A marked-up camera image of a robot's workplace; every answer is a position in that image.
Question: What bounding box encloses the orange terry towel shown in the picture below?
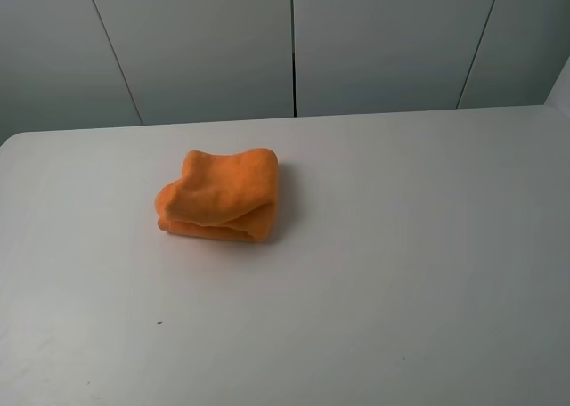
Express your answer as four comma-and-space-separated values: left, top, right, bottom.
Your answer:
155, 148, 279, 242

